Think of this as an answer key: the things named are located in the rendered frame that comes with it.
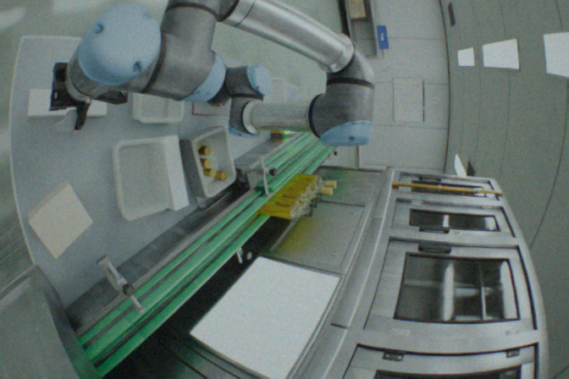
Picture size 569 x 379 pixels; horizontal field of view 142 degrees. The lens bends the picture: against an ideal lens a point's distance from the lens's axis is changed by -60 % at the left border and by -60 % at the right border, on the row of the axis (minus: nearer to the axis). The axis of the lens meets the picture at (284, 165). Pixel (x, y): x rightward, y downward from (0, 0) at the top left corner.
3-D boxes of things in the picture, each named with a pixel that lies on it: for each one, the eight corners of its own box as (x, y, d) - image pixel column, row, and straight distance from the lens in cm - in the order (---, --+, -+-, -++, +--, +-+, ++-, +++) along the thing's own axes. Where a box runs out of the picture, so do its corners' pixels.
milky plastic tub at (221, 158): (192, 196, 94) (208, 200, 88) (177, 140, 87) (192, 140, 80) (222, 177, 104) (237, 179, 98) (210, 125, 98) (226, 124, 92)
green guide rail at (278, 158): (253, 171, 99) (270, 173, 95) (253, 169, 99) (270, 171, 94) (351, 102, 256) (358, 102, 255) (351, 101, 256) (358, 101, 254)
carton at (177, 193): (165, 207, 88) (175, 211, 83) (153, 138, 82) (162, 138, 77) (179, 201, 91) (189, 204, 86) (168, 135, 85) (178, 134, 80)
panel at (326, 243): (187, 337, 81) (285, 391, 67) (183, 333, 79) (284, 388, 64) (307, 200, 128) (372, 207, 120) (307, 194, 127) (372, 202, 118)
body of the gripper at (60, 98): (52, 70, 48) (61, 46, 37) (91, 70, 50) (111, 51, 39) (47, 113, 47) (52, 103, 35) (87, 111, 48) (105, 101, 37)
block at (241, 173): (236, 189, 103) (250, 191, 99) (232, 167, 99) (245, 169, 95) (241, 184, 105) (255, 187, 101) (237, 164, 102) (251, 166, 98)
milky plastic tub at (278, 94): (247, 77, 122) (262, 75, 117) (271, 79, 140) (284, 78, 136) (249, 112, 121) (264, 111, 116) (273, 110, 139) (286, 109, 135)
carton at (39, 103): (30, 93, 72) (30, 89, 66) (102, 95, 75) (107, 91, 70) (28, 118, 71) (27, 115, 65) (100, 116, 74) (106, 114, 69)
